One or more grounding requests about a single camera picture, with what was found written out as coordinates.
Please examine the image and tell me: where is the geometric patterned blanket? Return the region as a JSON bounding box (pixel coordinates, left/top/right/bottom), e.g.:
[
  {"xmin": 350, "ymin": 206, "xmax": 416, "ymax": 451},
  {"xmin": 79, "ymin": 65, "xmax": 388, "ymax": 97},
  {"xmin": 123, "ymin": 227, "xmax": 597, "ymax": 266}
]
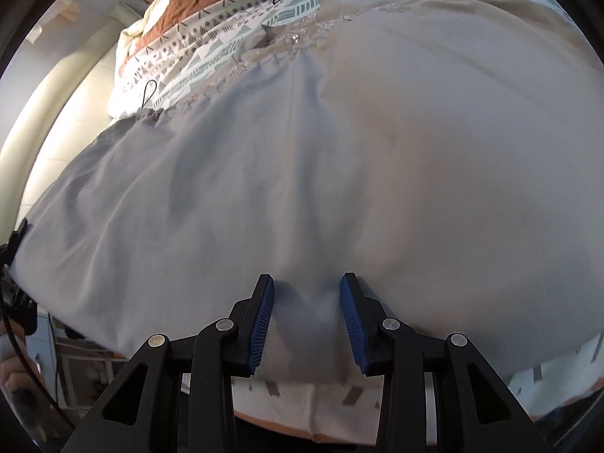
[{"xmin": 108, "ymin": 0, "xmax": 604, "ymax": 120}]

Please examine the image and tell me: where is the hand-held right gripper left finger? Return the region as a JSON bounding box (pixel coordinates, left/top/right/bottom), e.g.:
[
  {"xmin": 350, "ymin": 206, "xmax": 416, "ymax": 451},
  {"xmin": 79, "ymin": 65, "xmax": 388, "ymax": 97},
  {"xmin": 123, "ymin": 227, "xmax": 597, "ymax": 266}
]
[{"xmin": 61, "ymin": 273, "xmax": 275, "ymax": 453}]

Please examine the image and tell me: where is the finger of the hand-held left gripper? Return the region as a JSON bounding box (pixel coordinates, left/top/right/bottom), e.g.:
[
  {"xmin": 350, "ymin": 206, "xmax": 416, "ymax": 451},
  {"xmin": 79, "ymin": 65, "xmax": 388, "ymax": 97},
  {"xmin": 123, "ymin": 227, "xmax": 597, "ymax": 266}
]
[{"xmin": 0, "ymin": 219, "xmax": 30, "ymax": 266}]

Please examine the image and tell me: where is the black cord loop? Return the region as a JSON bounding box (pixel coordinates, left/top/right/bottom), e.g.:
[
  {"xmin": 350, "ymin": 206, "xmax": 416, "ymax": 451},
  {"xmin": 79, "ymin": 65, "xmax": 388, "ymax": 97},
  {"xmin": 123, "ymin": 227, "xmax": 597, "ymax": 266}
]
[{"xmin": 140, "ymin": 79, "xmax": 160, "ymax": 111}]

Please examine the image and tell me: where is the person's left hand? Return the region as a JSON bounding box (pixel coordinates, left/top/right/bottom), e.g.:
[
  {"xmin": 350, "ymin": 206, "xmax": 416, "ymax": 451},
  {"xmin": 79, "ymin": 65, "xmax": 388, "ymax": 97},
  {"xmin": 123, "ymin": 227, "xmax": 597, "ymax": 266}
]
[{"xmin": 0, "ymin": 356, "xmax": 44, "ymax": 403}]

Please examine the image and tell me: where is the cream padded bed frame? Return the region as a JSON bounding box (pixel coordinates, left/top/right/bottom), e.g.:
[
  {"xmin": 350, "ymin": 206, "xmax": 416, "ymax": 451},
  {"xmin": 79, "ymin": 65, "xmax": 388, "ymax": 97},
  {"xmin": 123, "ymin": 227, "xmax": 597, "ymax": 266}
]
[{"xmin": 0, "ymin": 1, "xmax": 148, "ymax": 186}]

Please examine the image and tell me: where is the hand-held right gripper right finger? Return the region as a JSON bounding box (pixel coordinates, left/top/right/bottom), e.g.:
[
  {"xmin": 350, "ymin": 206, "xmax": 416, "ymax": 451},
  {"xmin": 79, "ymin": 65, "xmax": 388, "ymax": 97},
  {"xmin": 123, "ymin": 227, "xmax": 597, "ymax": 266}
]
[{"xmin": 340, "ymin": 272, "xmax": 550, "ymax": 453}]

